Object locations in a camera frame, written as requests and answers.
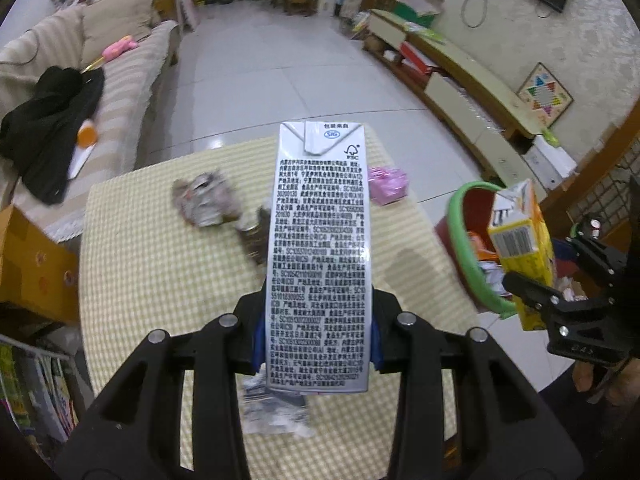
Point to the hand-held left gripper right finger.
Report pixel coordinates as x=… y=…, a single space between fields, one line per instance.
x=378 y=355

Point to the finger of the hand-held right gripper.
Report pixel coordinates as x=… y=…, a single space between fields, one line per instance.
x=602 y=252
x=530 y=290

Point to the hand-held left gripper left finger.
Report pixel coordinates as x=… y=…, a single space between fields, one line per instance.
x=258 y=347

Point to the grey white paper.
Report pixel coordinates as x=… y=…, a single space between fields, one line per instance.
x=492 y=277

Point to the yellow orange drink carton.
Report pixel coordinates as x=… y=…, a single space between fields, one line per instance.
x=520 y=240

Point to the white blue printed wrapper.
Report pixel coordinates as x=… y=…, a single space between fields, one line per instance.
x=270 y=410

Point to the orange snack wrapper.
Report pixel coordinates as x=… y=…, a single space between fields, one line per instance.
x=477 y=245

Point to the red bin with green rim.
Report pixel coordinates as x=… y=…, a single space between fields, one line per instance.
x=447 y=235

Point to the dark brown paper box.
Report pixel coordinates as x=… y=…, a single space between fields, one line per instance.
x=255 y=240

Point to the white milk carton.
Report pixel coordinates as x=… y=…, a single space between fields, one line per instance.
x=320 y=240

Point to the silver wrapper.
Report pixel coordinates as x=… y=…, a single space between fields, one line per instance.
x=205 y=200

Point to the lilac pink wrapper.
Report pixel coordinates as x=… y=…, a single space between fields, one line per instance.
x=387 y=185

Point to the wooden lattice cabinet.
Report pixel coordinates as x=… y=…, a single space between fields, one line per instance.
x=600 y=195

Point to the white cardboard box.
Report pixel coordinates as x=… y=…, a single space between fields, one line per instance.
x=550 y=160

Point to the checkered tablecloth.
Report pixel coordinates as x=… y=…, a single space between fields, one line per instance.
x=150 y=285

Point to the checkers game board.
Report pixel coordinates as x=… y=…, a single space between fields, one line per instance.
x=545 y=95

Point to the long television cabinet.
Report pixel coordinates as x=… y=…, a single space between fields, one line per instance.
x=475 y=75

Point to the stack of magazines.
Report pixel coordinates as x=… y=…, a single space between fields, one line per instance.
x=30 y=385

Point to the wooden side table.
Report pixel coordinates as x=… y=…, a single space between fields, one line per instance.
x=35 y=260

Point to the red flat box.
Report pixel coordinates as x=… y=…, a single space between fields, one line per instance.
x=415 y=57

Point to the green booklet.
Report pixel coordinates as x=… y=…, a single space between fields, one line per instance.
x=425 y=34

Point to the striped beige sofa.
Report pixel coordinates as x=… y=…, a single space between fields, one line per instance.
x=125 y=90

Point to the green cardboard box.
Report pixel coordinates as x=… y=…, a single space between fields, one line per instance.
x=415 y=12

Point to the black jacket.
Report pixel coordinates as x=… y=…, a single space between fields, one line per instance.
x=45 y=130

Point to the pink toy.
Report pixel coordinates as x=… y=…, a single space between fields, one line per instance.
x=120 y=46

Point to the leaning printed boards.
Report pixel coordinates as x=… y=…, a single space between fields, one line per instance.
x=352 y=5

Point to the wooden chair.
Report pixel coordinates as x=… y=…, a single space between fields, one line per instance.
x=300 y=5

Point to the beige cushion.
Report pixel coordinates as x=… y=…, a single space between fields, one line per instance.
x=115 y=25

